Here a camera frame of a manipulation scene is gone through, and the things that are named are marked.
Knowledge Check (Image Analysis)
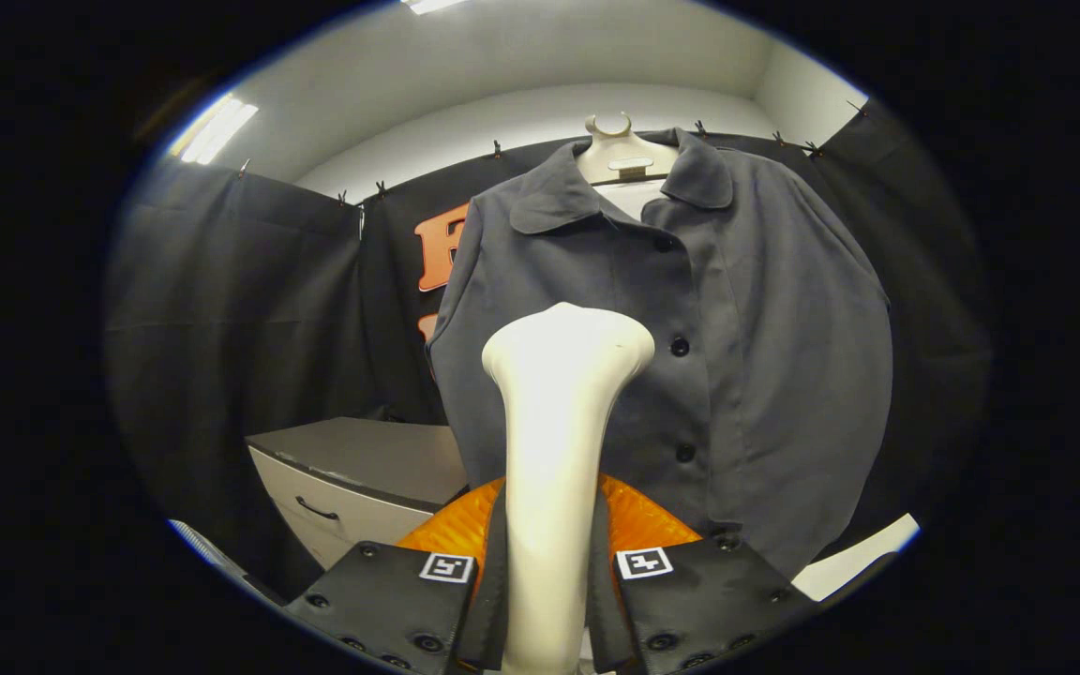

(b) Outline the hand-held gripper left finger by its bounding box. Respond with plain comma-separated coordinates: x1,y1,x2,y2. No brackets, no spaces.
282,476,510,675

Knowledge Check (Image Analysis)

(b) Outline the white table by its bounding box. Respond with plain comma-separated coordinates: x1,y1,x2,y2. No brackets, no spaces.
791,513,921,603

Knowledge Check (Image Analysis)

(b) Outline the row of black cloth clips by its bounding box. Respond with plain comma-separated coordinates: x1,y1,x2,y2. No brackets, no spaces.
235,98,869,205

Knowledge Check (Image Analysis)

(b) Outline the grey drawer cabinet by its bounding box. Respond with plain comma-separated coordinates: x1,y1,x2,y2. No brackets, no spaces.
245,416,469,571

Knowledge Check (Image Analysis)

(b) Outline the white garment steamer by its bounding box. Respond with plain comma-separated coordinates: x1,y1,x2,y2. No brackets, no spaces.
481,302,656,675

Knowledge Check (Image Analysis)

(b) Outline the dark grey button shirt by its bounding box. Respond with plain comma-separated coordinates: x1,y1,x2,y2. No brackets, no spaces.
426,128,895,579

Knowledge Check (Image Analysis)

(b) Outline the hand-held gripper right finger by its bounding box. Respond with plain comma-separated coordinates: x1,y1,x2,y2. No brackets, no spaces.
587,473,818,674

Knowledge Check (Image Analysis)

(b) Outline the narrow ceiling light panel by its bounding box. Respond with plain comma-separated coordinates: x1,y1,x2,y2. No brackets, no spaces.
170,94,260,167

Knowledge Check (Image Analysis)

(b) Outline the white mannequin torso stand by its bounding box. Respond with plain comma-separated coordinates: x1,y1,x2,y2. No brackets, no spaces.
575,112,682,221

